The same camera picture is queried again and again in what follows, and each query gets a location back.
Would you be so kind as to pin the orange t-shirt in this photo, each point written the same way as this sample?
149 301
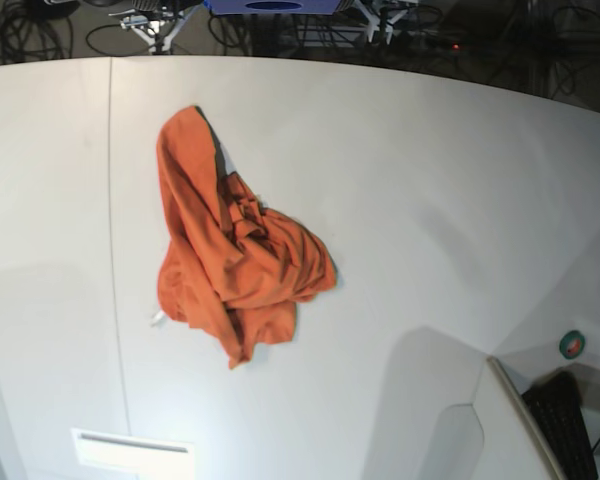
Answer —
234 268

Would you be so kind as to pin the white garment tag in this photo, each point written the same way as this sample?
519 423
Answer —
158 319

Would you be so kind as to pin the black power strip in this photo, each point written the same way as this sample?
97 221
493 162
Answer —
535 45

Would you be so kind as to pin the blue box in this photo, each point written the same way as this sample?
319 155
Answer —
321 7

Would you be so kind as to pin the white metal stand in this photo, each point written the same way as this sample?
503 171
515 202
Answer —
158 30

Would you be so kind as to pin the green tape roll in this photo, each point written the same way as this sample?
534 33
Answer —
572 345

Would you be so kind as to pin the black keyboard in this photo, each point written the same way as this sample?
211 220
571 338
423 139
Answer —
555 405

